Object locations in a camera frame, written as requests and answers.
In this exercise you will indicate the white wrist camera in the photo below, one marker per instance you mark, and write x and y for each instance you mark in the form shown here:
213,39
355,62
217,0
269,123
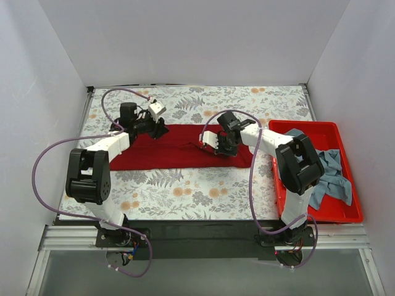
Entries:
209,139
156,109

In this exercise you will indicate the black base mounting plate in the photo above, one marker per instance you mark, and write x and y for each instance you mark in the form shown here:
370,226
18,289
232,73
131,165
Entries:
208,239

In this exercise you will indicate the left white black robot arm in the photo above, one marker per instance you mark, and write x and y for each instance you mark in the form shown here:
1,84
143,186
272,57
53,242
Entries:
88,174

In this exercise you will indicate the red t-shirt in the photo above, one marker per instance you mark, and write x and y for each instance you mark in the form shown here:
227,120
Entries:
179,148

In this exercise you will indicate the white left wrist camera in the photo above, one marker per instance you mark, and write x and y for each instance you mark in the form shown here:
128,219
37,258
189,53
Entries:
156,109

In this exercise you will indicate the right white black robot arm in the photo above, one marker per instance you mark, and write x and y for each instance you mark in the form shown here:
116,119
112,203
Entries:
298,163

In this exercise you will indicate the grey-blue t-shirt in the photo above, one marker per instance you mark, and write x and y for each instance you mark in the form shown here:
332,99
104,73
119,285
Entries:
332,182

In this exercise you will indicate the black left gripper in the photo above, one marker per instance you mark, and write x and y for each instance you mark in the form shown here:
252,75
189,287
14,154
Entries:
155,128

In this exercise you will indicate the red plastic bin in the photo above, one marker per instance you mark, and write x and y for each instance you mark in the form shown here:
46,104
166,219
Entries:
324,136

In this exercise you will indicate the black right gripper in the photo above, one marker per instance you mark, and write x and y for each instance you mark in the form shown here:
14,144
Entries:
220,145

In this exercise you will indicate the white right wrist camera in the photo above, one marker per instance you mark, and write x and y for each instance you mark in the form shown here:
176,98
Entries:
209,139

